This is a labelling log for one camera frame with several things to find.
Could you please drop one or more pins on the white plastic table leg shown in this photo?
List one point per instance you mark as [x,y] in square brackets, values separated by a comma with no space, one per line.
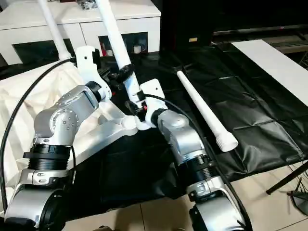
[51,24]
[204,108]
[113,29]

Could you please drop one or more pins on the white plastic table top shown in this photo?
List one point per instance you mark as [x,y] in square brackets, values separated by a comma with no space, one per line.
[14,96]

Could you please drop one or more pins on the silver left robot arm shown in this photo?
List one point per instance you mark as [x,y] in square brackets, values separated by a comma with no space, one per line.
[62,110]

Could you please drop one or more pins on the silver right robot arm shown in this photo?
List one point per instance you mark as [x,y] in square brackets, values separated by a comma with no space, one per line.
[183,134]

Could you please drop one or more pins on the white cup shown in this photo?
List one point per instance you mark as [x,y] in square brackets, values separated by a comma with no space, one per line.
[136,49]

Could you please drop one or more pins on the white jar red label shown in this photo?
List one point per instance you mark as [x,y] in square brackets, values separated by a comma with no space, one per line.
[103,49]

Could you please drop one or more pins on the small yellow box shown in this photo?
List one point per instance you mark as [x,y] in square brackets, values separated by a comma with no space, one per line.
[193,39]

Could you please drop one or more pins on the white sideboard cabinet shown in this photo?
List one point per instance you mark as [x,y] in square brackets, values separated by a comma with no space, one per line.
[72,16]

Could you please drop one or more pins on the grey tangled bundle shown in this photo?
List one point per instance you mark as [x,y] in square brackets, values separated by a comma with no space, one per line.
[87,4]

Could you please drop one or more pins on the black work mat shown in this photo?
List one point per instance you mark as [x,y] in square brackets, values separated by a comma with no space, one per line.
[240,108]

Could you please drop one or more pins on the black robot foot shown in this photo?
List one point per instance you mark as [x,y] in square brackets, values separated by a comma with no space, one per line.
[106,228]

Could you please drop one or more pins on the white side table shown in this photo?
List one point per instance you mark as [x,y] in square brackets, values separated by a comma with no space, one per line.
[272,65]

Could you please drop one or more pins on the dark low bench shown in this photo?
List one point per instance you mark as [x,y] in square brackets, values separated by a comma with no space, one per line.
[264,33]

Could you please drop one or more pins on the black tripod base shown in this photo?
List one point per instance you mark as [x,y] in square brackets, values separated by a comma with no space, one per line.
[300,197]

